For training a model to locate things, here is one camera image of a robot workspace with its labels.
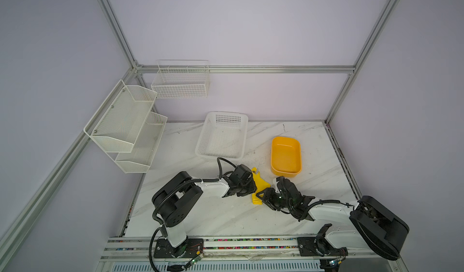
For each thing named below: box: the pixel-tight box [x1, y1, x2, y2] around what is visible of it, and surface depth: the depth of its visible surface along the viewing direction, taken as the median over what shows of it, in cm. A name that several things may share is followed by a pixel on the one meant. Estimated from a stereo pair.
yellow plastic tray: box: [270, 136, 302, 178], surface depth 106 cm
